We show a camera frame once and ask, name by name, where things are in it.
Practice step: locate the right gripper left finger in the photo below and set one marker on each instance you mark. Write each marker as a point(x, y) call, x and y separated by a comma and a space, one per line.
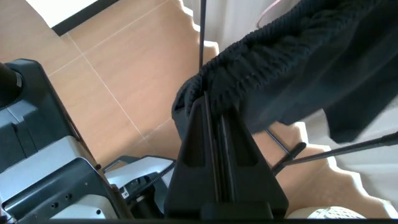
point(192, 180)

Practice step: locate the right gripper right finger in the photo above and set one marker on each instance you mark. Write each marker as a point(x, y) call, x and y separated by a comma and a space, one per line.
point(252, 180)

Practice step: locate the black shorts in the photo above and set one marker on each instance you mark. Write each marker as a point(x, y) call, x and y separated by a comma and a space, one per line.
point(295, 68)

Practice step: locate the pink clothes hanger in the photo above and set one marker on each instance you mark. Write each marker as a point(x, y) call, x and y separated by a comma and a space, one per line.
point(258, 18)

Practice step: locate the white laundry basket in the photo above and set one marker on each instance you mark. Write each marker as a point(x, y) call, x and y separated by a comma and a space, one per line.
point(326, 213)

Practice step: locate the black clothes rack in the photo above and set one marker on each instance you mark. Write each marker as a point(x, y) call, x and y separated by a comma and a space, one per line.
point(342, 150)

